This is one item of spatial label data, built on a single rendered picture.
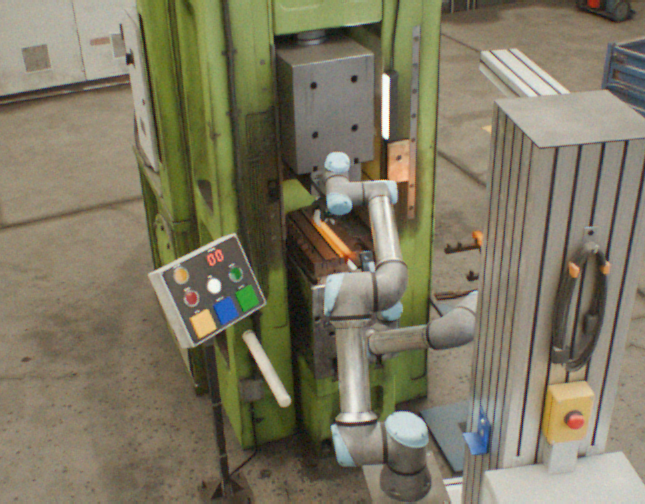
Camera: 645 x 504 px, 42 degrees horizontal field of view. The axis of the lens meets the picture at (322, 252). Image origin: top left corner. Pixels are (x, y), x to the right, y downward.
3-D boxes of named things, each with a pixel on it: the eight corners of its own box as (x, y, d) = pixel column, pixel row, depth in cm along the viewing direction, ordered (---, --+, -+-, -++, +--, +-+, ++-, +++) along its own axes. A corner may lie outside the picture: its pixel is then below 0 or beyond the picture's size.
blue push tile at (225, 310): (239, 315, 289) (230, 296, 288) (222, 325, 285) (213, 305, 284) (236, 316, 291) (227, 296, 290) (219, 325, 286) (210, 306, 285)
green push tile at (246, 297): (260, 303, 296) (251, 283, 294) (244, 312, 291) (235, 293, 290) (257, 303, 297) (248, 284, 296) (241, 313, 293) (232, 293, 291)
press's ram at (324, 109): (394, 155, 307) (396, 49, 287) (297, 175, 296) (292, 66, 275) (349, 117, 341) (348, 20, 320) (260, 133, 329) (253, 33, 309)
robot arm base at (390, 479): (437, 498, 237) (439, 473, 232) (385, 505, 235) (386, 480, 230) (423, 460, 250) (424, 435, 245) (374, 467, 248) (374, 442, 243)
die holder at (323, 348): (399, 356, 349) (401, 266, 326) (315, 380, 337) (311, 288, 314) (346, 289, 394) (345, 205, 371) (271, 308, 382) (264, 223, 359)
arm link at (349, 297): (389, 468, 227) (376, 270, 230) (335, 472, 227) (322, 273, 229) (384, 459, 239) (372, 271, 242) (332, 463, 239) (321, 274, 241)
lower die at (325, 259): (361, 266, 326) (361, 248, 322) (314, 278, 320) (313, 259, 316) (322, 220, 360) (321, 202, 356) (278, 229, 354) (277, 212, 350)
